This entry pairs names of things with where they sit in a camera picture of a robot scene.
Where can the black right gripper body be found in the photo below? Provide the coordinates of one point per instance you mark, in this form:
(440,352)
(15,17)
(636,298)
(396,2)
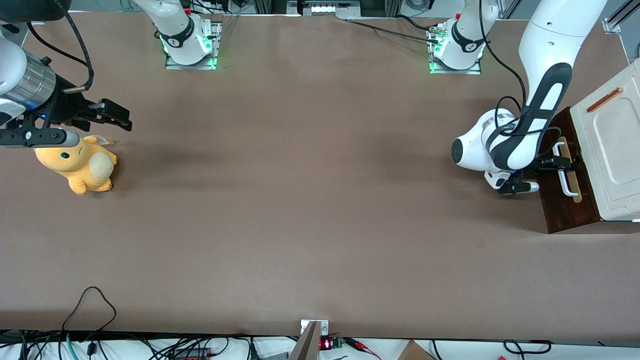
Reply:
(63,107)

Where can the brown wooden drawer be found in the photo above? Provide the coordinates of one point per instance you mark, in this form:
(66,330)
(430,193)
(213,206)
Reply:
(552,210)

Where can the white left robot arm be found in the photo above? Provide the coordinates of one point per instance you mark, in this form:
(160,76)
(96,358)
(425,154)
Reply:
(550,35)

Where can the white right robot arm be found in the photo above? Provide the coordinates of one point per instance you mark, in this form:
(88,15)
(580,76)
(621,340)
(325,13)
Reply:
(15,65)

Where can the orange plush toy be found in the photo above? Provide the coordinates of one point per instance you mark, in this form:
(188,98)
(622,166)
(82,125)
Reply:
(80,165)

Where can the brown cabinet with white top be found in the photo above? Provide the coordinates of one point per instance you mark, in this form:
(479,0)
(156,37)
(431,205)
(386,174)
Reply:
(615,150)

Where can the brown cardboard piece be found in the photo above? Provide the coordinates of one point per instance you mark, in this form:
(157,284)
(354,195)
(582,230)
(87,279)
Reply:
(412,352)

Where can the white power strip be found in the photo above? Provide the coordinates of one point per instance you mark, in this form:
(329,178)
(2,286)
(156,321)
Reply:
(330,7)

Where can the red display module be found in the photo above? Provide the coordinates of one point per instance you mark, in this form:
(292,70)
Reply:
(327,343)

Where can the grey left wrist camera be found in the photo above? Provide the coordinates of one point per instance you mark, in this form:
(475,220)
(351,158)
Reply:
(520,188)

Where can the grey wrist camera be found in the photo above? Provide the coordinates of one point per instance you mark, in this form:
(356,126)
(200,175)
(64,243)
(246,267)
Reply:
(35,137)
(520,188)

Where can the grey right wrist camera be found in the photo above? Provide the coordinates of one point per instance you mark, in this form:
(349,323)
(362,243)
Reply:
(35,137)

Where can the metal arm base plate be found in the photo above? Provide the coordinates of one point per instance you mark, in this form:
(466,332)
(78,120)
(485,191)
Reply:
(455,71)
(205,60)

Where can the aluminium frame profile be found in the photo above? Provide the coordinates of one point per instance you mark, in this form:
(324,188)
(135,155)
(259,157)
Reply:
(617,20)

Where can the metal table edge bracket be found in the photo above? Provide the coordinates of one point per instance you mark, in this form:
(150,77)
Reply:
(324,326)

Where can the grey metal mount beam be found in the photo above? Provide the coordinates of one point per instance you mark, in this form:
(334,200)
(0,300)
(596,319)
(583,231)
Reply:
(305,347)

